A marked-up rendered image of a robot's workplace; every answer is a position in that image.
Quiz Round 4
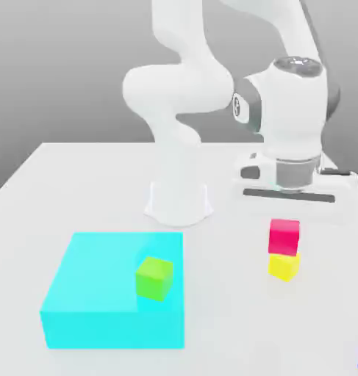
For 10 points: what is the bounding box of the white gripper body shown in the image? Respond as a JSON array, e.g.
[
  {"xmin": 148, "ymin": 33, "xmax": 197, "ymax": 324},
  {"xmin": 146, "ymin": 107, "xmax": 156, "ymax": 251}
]
[{"xmin": 229, "ymin": 175, "xmax": 358, "ymax": 225}]

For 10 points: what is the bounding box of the small red cube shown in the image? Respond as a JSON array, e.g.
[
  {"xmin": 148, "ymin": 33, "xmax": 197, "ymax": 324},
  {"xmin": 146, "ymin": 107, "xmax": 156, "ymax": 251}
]
[{"xmin": 268, "ymin": 218, "xmax": 301, "ymax": 257}]

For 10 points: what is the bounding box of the small yellow cube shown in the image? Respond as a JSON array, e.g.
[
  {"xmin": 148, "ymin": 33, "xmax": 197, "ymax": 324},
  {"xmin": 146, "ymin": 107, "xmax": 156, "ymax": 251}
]
[{"xmin": 268, "ymin": 253, "xmax": 301, "ymax": 283}]

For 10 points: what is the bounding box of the small green cube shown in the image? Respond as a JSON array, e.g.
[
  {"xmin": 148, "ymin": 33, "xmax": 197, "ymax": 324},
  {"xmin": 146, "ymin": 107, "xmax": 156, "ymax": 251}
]
[{"xmin": 135, "ymin": 256, "xmax": 174, "ymax": 303}]

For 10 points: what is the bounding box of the large cyan box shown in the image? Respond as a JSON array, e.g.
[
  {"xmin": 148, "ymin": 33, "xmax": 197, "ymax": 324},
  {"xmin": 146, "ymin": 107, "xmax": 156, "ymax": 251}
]
[{"xmin": 39, "ymin": 231, "xmax": 185, "ymax": 350}]

